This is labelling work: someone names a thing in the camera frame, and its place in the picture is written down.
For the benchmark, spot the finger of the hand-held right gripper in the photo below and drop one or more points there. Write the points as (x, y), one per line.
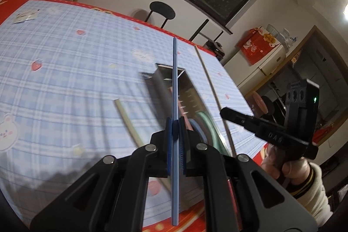
(239, 119)

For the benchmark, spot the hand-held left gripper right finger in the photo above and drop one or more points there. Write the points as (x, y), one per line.
(182, 158)

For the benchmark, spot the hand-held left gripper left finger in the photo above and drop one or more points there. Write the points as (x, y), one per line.
(169, 150)

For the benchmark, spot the green spoon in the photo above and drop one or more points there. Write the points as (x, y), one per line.
(210, 126)

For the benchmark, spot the blue spoon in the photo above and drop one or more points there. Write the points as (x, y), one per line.
(197, 127)

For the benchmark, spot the pink spoon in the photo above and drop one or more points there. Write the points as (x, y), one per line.
(181, 108)

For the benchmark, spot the beige chopstick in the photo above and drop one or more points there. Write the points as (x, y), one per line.
(209, 85)

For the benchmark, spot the pale green chopstick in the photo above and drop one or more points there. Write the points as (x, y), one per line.
(127, 119)

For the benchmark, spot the steel utensil tray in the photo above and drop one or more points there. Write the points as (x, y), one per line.
(190, 88)

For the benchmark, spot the blue chopstick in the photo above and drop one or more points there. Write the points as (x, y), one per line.
(175, 79)

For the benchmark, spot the person's right forearm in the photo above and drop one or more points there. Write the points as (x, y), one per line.
(318, 199)

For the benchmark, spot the person's right hand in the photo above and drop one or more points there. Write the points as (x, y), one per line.
(296, 170)

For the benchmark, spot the brown trash bin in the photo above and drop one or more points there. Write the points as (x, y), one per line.
(259, 103)

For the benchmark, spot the black kitchen chair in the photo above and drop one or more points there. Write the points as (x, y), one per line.
(269, 104)

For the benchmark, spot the white fridge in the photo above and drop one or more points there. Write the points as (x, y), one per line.
(266, 69)

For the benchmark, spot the clear bowls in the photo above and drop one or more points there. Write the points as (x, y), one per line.
(282, 35)

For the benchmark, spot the red printed cloth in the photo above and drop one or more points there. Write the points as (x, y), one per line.
(258, 47)

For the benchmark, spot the rice cooker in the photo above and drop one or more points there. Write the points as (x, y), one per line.
(214, 50)

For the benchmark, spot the black metal rack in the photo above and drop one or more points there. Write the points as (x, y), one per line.
(199, 29)

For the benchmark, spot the black round chair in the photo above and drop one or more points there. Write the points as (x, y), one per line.
(161, 9)

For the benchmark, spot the white paper slip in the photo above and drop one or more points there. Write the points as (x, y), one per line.
(25, 16)

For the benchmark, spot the wooden door frame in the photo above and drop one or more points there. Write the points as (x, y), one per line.
(299, 41)

